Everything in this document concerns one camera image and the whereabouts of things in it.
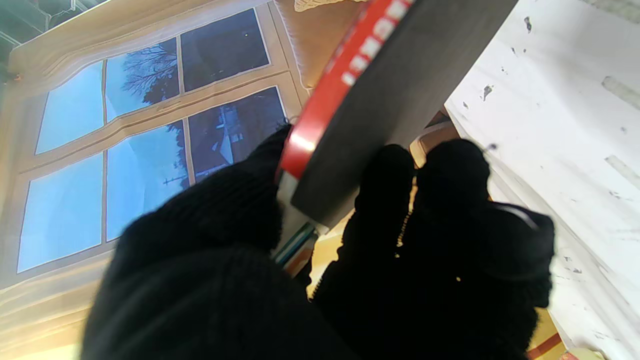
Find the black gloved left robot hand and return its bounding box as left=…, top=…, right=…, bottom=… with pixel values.
left=80, top=124, right=556, bottom=360

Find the red ping pong bat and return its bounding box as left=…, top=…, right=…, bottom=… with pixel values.
left=272, top=0, right=518, bottom=281

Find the printed living room backdrop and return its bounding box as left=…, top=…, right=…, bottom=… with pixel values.
left=0, top=0, right=568, bottom=360

